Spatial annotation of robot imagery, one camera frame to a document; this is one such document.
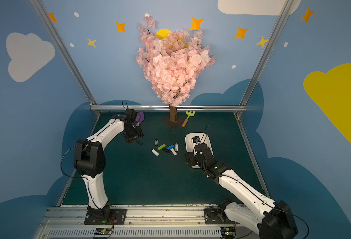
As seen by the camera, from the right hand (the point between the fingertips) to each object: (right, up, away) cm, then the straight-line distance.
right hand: (194, 150), depth 83 cm
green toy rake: (0, +24, +40) cm, 47 cm away
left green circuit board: (-46, -38, -11) cm, 61 cm away
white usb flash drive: (-24, -4, +16) cm, 29 cm away
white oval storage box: (-1, 0, +14) cm, 14 cm away
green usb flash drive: (-21, -1, +19) cm, 28 cm away
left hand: (-34, +7, +13) cm, 38 cm away
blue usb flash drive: (-14, -1, +19) cm, 23 cm away
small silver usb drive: (-24, +2, +20) cm, 32 cm away
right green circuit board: (+17, -40, -10) cm, 44 cm away
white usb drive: (-12, -4, +16) cm, 20 cm away
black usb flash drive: (-17, -3, +17) cm, 25 cm away
